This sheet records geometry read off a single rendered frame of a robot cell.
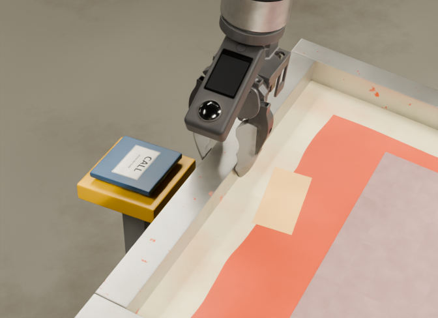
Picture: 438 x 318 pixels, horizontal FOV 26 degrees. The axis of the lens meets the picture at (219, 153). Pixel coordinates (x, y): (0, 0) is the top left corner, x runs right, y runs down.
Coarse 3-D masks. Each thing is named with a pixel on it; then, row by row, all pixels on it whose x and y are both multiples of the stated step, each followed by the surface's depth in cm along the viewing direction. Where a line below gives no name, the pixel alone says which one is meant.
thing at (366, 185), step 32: (352, 128) 126; (320, 160) 120; (352, 160) 121; (384, 160) 122; (416, 160) 123; (320, 192) 116; (352, 192) 116; (384, 192) 117; (416, 192) 118; (352, 224) 112; (384, 224) 113; (416, 224) 114; (416, 256) 110
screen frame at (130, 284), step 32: (320, 64) 130; (352, 64) 131; (288, 96) 124; (384, 96) 129; (416, 96) 127; (224, 160) 113; (192, 192) 108; (224, 192) 112; (160, 224) 104; (192, 224) 105; (128, 256) 100; (160, 256) 100; (128, 288) 97
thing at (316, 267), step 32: (256, 224) 110; (320, 224) 112; (256, 256) 107; (288, 256) 107; (320, 256) 108; (352, 256) 108; (384, 256) 109; (224, 288) 103; (256, 288) 103; (288, 288) 104; (320, 288) 104; (352, 288) 105; (384, 288) 105; (416, 288) 106
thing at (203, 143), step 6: (198, 138) 112; (204, 138) 112; (210, 138) 112; (198, 144) 113; (204, 144) 112; (210, 144) 114; (198, 150) 114; (204, 150) 113; (210, 150) 114; (204, 156) 113
